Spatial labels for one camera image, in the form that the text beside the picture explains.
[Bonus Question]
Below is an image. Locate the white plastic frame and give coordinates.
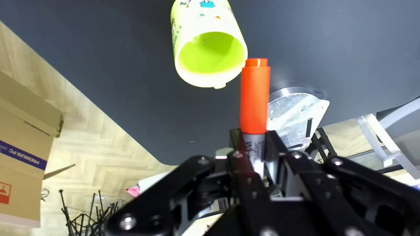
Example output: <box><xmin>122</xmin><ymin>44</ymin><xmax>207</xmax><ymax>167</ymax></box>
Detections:
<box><xmin>355</xmin><ymin>96</ymin><xmax>420</xmax><ymax>182</ymax></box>

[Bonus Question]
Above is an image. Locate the cardboard box with red label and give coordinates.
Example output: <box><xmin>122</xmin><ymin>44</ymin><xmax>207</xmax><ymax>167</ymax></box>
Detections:
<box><xmin>0</xmin><ymin>70</ymin><xmax>65</xmax><ymax>230</ymax></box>

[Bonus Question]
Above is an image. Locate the red marker with white barrel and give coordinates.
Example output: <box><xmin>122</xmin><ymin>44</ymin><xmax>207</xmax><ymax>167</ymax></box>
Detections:
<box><xmin>237</xmin><ymin>58</ymin><xmax>273</xmax><ymax>176</ymax></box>

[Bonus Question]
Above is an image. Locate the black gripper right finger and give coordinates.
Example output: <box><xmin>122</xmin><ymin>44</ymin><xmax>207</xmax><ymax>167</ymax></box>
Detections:
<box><xmin>263</xmin><ymin>130</ymin><xmax>420</xmax><ymax>236</ymax></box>

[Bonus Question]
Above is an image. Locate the black cable tie bundle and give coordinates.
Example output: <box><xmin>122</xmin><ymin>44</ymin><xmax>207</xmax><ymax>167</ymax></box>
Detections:
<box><xmin>57</xmin><ymin>188</ymin><xmax>122</xmax><ymax>236</ymax></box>

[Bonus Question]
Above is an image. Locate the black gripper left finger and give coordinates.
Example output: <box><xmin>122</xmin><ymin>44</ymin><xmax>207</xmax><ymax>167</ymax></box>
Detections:
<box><xmin>103</xmin><ymin>129</ymin><xmax>273</xmax><ymax>236</ymax></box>

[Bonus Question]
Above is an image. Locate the silver aluminium mounting plate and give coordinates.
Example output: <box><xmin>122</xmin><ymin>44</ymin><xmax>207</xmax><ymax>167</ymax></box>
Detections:
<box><xmin>265</xmin><ymin>86</ymin><xmax>332</xmax><ymax>151</ymax></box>

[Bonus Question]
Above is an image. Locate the yellow-green printed mug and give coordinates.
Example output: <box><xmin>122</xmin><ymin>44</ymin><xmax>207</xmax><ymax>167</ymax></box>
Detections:
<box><xmin>169</xmin><ymin>0</ymin><xmax>249</xmax><ymax>91</ymax></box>

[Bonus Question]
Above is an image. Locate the pink paper scrap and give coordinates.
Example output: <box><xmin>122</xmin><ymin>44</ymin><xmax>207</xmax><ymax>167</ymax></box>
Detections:
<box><xmin>124</xmin><ymin>184</ymin><xmax>141</xmax><ymax>200</ymax></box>

